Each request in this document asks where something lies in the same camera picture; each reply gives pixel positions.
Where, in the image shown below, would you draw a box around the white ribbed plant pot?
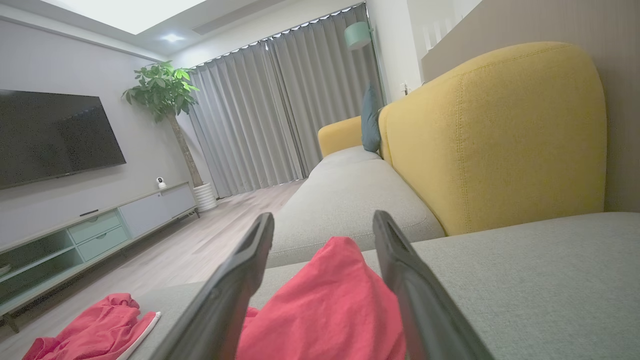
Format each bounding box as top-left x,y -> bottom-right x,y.
192,181 -> 219,212

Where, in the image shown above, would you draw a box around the black wall television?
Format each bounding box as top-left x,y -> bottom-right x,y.
0,89 -> 127,191

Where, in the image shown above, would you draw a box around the red Bulls jersey white sleeves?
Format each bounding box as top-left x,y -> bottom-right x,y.
236,236 -> 407,360

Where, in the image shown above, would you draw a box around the grey and mint TV cabinet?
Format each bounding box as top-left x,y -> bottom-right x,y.
0,181 -> 201,333

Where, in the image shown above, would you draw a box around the grey sofa seat cushion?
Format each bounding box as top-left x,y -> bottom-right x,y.
267,146 -> 446,268

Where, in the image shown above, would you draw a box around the grey pleated curtain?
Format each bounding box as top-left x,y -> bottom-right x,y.
187,4 -> 383,198

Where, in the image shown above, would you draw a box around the green potted tree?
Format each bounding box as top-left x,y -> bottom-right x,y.
121,60 -> 203,188

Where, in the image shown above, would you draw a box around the yellow sofa backrest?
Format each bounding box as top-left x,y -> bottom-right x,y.
378,41 -> 608,237

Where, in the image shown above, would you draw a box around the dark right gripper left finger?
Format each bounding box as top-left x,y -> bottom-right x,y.
150,212 -> 275,360

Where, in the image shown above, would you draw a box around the yellow sofa armrest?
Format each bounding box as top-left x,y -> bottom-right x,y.
318,116 -> 363,158

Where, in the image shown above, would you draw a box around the teal throw pillow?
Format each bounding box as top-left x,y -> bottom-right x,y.
361,85 -> 384,153

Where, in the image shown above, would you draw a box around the red shorts white trim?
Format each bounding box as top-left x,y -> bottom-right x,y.
22,293 -> 162,360

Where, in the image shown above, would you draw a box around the mint green floor lamp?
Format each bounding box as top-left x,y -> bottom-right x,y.
344,5 -> 388,106

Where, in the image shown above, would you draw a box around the large grey sofa chaise cushion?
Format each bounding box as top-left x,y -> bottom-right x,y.
130,211 -> 640,360

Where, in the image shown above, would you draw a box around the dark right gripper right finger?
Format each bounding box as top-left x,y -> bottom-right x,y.
372,210 -> 496,360

